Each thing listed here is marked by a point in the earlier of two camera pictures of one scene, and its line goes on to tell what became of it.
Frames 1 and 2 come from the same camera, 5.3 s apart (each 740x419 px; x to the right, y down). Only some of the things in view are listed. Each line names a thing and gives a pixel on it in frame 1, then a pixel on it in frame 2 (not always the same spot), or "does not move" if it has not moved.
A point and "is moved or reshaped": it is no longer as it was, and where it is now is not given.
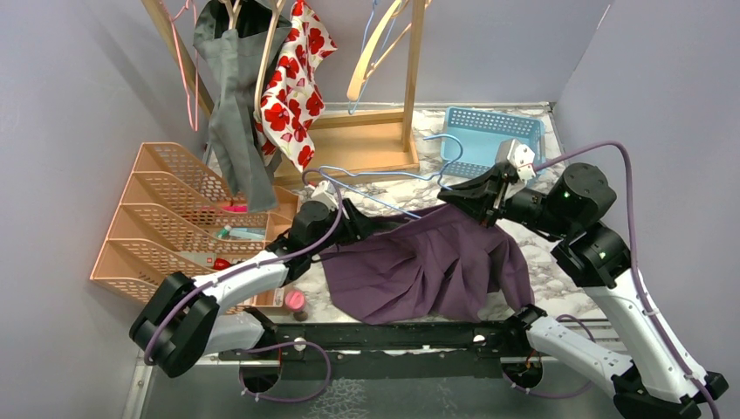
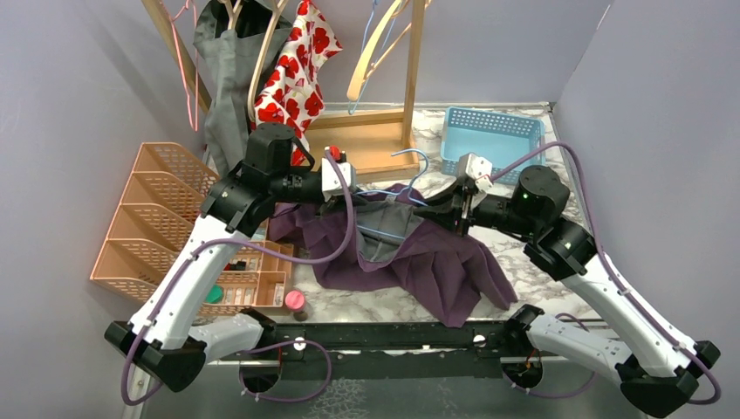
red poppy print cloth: (293, 99) does not move
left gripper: (357, 226) -> (332, 204)
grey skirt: (236, 37) does not move
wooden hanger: (233, 14) does not move
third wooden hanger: (362, 72) does not move
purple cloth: (444, 265) is moved or reshaped
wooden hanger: (265, 55) is moved or reshaped
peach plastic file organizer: (175, 216) does not move
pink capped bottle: (295, 300) does not move
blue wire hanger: (352, 175) -> (408, 190)
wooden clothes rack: (343, 146) does not move
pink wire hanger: (173, 20) does not move
